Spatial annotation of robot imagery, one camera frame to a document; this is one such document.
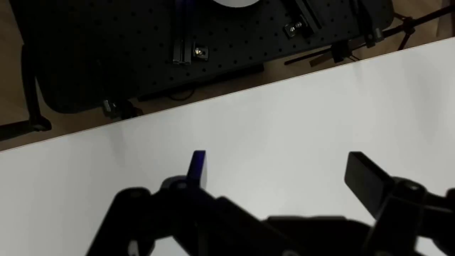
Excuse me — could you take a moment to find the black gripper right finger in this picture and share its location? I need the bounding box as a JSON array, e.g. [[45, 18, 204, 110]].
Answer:
[[344, 153, 455, 256]]

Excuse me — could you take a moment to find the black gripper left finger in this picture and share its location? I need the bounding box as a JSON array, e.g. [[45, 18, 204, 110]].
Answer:
[[86, 151, 304, 256]]

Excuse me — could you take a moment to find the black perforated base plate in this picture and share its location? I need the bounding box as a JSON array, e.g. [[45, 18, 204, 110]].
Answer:
[[9, 0, 393, 114]]

